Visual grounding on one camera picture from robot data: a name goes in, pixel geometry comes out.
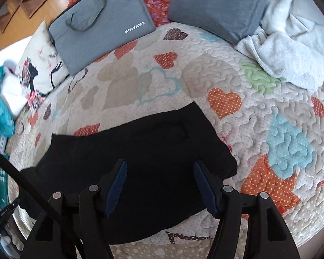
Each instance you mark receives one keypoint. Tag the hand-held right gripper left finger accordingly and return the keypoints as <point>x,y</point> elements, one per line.
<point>116,186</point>

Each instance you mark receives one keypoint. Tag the wooden furniture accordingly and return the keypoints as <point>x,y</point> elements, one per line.
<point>32,0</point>

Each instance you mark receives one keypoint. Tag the grey zippered fabric bag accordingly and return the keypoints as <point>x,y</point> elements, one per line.
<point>218,5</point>

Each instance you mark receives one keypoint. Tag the cream printed cushion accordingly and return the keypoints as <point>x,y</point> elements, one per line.
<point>40,67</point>

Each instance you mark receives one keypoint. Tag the teal patterned cloth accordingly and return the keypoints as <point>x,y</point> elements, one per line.
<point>0,105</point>

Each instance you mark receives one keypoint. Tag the white fleece blanket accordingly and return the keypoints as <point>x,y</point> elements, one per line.
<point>297,8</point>

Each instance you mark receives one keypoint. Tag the white folded cloth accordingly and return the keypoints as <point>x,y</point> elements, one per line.
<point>12,89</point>

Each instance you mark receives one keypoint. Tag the heart patterned quilted blanket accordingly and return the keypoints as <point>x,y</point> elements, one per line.
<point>259,129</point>

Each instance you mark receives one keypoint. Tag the black pants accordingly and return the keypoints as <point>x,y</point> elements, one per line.
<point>156,145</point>

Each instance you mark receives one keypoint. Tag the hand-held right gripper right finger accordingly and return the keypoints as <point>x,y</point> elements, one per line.
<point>205,186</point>

